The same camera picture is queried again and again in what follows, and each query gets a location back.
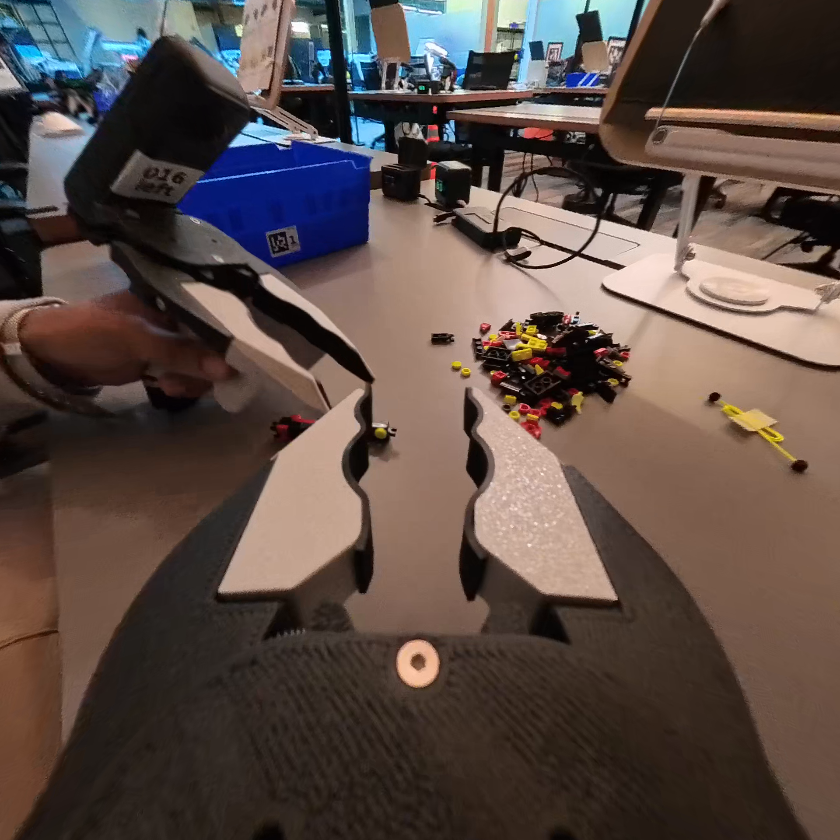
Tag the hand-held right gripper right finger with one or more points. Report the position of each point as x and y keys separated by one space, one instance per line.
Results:
x=538 y=525

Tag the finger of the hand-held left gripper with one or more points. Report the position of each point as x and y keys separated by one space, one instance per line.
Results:
x=262 y=354
x=295 y=315

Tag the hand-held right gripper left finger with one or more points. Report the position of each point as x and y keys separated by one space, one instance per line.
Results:
x=295 y=525

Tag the black red yellow lego assembly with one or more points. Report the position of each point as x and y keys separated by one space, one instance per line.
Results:
x=292 y=426

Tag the black lego piece yellow stud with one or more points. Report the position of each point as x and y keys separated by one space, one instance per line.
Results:
x=380 y=431

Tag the person's left forearm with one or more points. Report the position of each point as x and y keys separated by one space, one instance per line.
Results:
x=13 y=341

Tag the small black lego piece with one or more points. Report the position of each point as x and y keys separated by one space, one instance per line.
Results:
x=443 y=338

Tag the pile of lego pieces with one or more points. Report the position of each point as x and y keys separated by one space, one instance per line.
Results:
x=558 y=374

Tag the yellow lego axle piece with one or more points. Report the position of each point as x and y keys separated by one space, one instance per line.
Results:
x=754 y=423

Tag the person's left hand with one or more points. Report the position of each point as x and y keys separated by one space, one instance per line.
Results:
x=98 y=341

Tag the white rounded object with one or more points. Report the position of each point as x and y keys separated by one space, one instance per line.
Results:
x=59 y=123

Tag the blue plastic bin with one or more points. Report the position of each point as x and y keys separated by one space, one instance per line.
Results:
x=282 y=197

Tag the small black charger cube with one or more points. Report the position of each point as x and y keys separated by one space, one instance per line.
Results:
x=400 y=182

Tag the flat black power adapter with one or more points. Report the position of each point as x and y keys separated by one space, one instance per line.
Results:
x=485 y=226

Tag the white monitor stand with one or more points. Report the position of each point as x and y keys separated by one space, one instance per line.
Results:
x=722 y=302

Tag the wooden office desk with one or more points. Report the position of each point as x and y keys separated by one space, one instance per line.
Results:
x=525 y=118

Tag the computer monitor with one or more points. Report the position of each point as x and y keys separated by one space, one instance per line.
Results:
x=735 y=65

